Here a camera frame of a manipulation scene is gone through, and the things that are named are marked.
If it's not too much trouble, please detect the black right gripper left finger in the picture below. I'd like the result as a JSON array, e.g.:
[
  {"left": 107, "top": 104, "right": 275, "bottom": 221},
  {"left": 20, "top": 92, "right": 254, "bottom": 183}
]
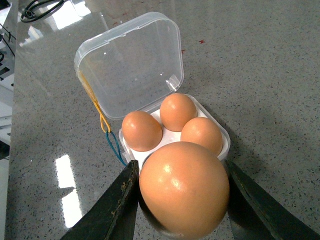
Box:
[{"left": 62, "top": 160, "right": 139, "bottom": 240}]

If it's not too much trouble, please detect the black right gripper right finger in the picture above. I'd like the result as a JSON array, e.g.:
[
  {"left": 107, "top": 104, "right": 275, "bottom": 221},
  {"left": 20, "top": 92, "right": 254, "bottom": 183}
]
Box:
[{"left": 225, "top": 160, "right": 320, "bottom": 240}]

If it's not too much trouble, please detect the brown egg carried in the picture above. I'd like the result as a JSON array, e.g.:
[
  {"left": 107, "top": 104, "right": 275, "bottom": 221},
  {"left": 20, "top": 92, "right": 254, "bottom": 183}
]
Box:
[{"left": 139, "top": 141, "right": 230, "bottom": 240}]

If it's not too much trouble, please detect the clear plastic egg box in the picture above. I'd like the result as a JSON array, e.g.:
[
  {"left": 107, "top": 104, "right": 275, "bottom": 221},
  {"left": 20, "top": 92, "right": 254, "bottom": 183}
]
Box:
[{"left": 74, "top": 11, "right": 231, "bottom": 169}]

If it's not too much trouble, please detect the brown egg front left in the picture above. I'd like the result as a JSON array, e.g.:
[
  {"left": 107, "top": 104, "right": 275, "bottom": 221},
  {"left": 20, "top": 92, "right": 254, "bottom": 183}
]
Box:
[{"left": 121, "top": 110, "right": 163, "bottom": 152}]

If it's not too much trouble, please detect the brown egg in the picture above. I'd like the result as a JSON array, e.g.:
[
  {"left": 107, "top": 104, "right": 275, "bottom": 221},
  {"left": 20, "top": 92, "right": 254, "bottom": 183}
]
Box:
[
  {"left": 160, "top": 93, "right": 198, "bottom": 132},
  {"left": 121, "top": 110, "right": 163, "bottom": 152},
  {"left": 180, "top": 117, "right": 223, "bottom": 156}
]

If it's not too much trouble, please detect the brown egg back right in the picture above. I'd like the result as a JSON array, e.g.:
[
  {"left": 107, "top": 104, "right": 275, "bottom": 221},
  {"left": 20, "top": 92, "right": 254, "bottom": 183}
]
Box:
[{"left": 180, "top": 117, "right": 223, "bottom": 156}]

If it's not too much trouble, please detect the brown egg back left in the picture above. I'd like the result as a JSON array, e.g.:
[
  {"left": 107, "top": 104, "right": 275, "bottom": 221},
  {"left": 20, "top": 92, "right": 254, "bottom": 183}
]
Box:
[{"left": 160, "top": 93, "right": 198, "bottom": 132}]

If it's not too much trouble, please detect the blue rubber band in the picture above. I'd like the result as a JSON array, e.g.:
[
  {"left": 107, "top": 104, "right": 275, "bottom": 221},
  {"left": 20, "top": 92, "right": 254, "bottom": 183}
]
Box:
[{"left": 105, "top": 131, "right": 127, "bottom": 166}]

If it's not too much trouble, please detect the yellow rubber band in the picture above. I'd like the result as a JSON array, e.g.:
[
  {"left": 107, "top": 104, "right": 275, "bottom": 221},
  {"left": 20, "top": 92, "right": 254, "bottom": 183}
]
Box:
[{"left": 78, "top": 71, "right": 112, "bottom": 133}]

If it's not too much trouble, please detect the black cable loop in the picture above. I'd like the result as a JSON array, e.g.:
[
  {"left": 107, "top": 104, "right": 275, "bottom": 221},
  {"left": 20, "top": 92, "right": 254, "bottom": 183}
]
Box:
[{"left": 20, "top": 0, "right": 65, "bottom": 24}]

